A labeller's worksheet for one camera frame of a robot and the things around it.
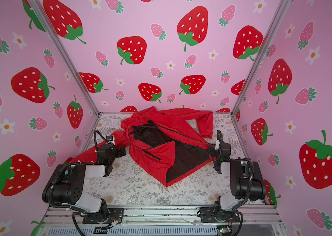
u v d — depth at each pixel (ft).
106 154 2.39
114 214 2.45
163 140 3.44
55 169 2.62
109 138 2.71
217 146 2.80
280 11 2.31
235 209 1.85
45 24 2.40
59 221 2.44
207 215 2.41
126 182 2.81
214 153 2.86
